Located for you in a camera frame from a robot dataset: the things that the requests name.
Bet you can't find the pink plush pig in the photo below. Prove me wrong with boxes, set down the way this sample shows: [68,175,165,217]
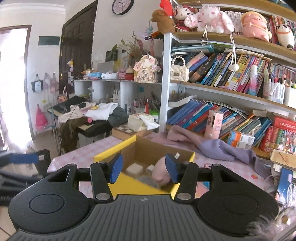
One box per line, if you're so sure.
[152,156,171,187]

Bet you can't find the beige rectangular block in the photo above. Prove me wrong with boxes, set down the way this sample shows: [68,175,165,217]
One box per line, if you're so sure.
[126,163,144,178]

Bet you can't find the pink checkered tablecloth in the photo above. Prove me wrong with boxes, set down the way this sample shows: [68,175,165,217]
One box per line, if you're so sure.
[48,133,277,198]

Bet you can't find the purple cloth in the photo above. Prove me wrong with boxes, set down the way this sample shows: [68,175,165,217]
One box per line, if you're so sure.
[151,125,271,179]

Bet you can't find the yellow cardboard box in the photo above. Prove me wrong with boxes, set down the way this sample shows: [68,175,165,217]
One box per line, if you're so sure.
[94,136,195,197]

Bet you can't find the pile of clothes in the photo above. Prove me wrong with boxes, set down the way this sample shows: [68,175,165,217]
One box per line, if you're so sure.
[52,96,128,153]

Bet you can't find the orange white boxes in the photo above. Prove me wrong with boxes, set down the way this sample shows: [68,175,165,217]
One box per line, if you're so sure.
[227,130,255,150]

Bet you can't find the white tissue pack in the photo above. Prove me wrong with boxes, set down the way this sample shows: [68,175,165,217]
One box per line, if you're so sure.
[127,113,159,132]

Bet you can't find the red thick dictionary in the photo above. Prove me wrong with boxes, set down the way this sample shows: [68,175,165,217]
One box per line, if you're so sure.
[259,113,295,155]

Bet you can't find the white quilted handbag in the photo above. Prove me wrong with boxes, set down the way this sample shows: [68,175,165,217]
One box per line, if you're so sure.
[170,55,189,82]

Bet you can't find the black smartphone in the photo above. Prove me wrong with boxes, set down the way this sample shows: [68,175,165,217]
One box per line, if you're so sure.
[275,168,293,204]

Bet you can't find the brown paper envelope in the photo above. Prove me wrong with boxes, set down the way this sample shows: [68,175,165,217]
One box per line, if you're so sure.
[270,150,296,170]

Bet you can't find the wall clock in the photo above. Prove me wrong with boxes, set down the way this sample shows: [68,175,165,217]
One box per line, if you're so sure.
[111,0,134,16]

